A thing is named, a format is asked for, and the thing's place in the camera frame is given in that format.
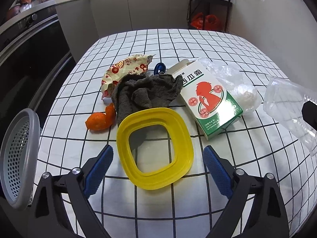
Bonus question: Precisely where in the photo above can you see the clear plastic bottle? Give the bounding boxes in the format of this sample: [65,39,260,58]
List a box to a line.
[263,77,316,156]

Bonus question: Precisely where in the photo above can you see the white green medicine box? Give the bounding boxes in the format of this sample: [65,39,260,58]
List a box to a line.
[166,59,243,139]

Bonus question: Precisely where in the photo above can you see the yellow plastic lid ring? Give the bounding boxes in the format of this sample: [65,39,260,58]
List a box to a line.
[116,107,195,191]

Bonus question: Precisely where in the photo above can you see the blue plastic cap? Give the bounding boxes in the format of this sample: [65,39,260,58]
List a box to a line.
[153,62,166,75]

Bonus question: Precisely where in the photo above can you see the red patterned snack wrapper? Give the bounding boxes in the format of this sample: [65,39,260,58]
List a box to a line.
[101,54,154,100]

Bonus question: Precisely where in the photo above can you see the white plastic bag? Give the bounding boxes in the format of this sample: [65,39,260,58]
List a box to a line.
[197,58,262,115]

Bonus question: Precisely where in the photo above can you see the grey kitchen cabinets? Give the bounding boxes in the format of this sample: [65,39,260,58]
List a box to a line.
[56,0,189,61]

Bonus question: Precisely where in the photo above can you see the grey perforated waste basket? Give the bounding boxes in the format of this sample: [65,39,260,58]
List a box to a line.
[1,108,41,210]

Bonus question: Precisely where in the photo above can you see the orange peel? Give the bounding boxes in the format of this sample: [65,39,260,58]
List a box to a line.
[85,103,116,131]

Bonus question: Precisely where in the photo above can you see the black metal shelf rack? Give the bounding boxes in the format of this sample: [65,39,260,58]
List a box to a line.
[187,0,233,32]

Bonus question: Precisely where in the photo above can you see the red plastic bag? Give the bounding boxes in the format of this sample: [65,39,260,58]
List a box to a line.
[190,12,222,31]

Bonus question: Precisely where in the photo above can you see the white checked tablecloth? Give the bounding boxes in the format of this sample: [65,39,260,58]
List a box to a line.
[33,29,316,237]

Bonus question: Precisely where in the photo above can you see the dark grey cloth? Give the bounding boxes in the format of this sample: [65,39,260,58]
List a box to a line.
[111,74,183,125]

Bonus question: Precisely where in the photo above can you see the black built-in oven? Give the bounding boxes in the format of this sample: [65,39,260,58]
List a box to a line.
[1,6,76,136]

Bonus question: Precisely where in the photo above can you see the brown clay pot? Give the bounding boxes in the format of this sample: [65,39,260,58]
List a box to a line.
[5,3,20,21]

